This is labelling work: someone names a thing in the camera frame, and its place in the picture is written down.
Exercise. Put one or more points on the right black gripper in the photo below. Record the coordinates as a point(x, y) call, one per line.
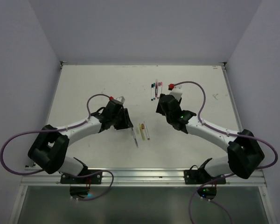
point(159, 109)

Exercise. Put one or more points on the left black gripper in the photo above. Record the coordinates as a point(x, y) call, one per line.
point(126, 122)

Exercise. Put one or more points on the pink capped white pen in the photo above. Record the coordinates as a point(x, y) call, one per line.
point(159, 89)

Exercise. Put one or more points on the yellow pen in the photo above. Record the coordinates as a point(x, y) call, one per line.
point(142, 132)

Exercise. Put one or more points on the dark purple pen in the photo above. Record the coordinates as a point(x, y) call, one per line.
point(134, 137)

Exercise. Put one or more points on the brown capped white pen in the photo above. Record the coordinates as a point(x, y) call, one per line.
point(146, 131)

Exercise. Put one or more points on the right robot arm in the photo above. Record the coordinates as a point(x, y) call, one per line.
point(243, 152)

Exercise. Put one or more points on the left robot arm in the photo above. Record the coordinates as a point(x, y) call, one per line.
point(50, 146)

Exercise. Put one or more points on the magenta pen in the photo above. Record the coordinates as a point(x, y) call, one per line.
point(156, 88)

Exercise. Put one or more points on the teal capped white pen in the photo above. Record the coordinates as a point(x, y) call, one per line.
point(154, 90)

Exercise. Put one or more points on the black capped white pen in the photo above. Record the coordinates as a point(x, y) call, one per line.
point(152, 92)

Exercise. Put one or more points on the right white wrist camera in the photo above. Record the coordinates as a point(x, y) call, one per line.
point(175, 91)

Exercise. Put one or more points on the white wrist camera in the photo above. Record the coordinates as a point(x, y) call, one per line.
point(119, 100)
point(175, 91)

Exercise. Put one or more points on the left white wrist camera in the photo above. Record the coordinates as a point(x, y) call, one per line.
point(119, 100)

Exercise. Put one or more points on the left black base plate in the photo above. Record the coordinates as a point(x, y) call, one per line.
point(93, 177)

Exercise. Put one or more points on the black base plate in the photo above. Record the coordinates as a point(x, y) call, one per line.
point(93, 177)
point(200, 177)

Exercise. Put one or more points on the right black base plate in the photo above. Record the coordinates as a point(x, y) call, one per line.
point(200, 177)

